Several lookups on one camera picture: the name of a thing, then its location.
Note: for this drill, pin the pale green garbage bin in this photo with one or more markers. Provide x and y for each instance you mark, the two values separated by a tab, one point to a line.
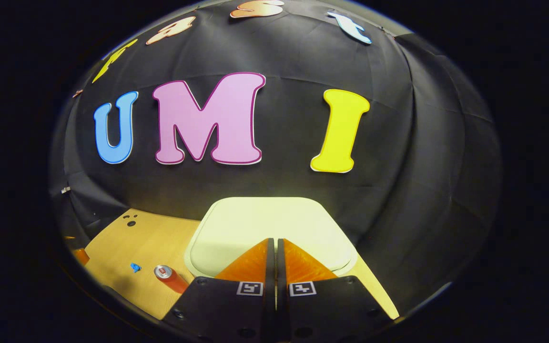
265	221

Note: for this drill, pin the red pop can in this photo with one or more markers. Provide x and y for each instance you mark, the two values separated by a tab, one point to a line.
172	280

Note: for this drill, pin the wooden desktop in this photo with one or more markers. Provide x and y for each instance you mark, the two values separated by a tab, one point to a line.
160	243

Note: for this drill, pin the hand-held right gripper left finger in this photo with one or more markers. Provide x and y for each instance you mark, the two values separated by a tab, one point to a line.
236	309

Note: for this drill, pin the blue paper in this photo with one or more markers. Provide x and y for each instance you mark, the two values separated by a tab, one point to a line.
135	267

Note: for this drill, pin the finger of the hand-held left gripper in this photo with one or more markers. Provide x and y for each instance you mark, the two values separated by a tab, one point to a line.
81	256

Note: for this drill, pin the black backdrop cloth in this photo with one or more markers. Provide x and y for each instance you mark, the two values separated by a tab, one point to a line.
293	181

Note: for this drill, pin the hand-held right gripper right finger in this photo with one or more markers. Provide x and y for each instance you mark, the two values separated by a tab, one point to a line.
322	309

